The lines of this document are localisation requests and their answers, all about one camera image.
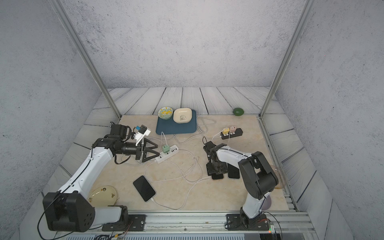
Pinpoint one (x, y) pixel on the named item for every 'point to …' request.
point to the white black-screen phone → (144, 188)
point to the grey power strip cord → (177, 140)
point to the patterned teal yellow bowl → (165, 112)
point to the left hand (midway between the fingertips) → (158, 150)
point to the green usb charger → (165, 148)
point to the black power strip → (239, 132)
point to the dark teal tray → (169, 126)
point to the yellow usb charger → (226, 131)
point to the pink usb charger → (233, 129)
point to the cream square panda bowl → (182, 115)
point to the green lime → (238, 111)
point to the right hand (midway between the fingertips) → (217, 172)
